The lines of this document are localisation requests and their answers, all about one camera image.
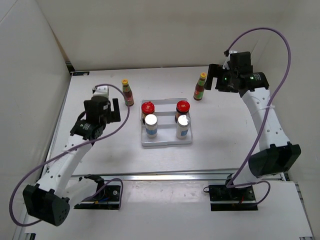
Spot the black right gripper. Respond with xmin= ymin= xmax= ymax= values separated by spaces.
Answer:
xmin=203 ymin=64 xmax=238 ymax=94

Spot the yellow-cap sauce bottle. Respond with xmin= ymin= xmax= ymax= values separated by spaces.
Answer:
xmin=121 ymin=79 xmax=134 ymax=107
xmin=193 ymin=72 xmax=207 ymax=101

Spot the red-lid chili jar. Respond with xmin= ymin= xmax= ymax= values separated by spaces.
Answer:
xmin=174 ymin=100 xmax=190 ymax=123
xmin=141 ymin=101 xmax=155 ymax=124

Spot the silver-lid white shaker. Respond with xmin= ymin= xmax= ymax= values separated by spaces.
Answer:
xmin=175 ymin=115 xmax=191 ymax=139
xmin=144 ymin=114 xmax=158 ymax=138

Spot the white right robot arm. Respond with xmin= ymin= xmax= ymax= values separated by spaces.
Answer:
xmin=204 ymin=51 xmax=301 ymax=200

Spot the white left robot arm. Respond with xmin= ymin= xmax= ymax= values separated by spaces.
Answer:
xmin=22 ymin=95 xmax=121 ymax=226

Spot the white divided plastic tray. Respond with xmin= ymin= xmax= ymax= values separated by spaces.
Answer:
xmin=140 ymin=98 xmax=193 ymax=147

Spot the left blue table label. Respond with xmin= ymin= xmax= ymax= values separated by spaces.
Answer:
xmin=72 ymin=71 xmax=90 ymax=76

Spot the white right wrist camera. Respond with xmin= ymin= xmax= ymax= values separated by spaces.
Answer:
xmin=222 ymin=50 xmax=237 ymax=70

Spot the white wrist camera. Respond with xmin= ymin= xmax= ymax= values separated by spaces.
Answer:
xmin=92 ymin=85 xmax=109 ymax=99
xmin=222 ymin=50 xmax=237 ymax=70

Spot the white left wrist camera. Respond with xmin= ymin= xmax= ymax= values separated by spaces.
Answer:
xmin=92 ymin=85 xmax=109 ymax=99

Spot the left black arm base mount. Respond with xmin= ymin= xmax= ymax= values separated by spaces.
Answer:
xmin=73 ymin=174 xmax=124 ymax=210

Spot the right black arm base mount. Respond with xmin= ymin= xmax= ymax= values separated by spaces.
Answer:
xmin=203 ymin=176 xmax=258 ymax=212

